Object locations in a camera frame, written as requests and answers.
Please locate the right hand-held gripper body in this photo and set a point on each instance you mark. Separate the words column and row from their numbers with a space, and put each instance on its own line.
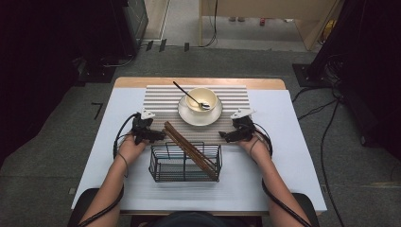
column 245, row 127

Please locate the person's right hand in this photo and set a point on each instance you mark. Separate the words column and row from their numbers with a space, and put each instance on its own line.
column 258, row 148

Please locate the wooden table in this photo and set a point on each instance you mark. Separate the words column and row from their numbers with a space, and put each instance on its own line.
column 201, row 82

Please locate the striped brown placemat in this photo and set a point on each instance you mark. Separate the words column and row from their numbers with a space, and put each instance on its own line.
column 164, row 97

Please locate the bundle of brown chopsticks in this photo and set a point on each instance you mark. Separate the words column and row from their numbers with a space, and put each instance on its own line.
column 186, row 146

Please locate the black curtain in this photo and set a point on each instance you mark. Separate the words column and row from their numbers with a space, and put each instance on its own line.
column 372, row 78
column 38, row 63

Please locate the white table cover sheet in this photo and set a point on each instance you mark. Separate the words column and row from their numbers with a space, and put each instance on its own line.
column 277, row 151

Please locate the person's left hand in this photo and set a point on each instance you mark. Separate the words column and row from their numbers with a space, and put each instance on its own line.
column 130, row 148

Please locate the white bowl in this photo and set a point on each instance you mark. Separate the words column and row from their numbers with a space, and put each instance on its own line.
column 198, row 119

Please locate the black stand base plate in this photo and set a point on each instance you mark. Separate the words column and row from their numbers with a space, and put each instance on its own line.
column 302, row 77

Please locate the yellow object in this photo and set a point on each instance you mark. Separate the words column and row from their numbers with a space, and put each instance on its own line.
column 329, row 28

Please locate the person's head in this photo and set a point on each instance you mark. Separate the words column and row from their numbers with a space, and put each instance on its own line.
column 192, row 220

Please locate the light wooden partition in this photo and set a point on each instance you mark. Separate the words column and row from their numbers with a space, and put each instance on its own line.
column 268, row 8

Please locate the small red object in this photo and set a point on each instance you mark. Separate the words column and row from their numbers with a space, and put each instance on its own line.
column 262, row 21

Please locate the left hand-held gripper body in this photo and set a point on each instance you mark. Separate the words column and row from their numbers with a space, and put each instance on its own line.
column 142, row 126

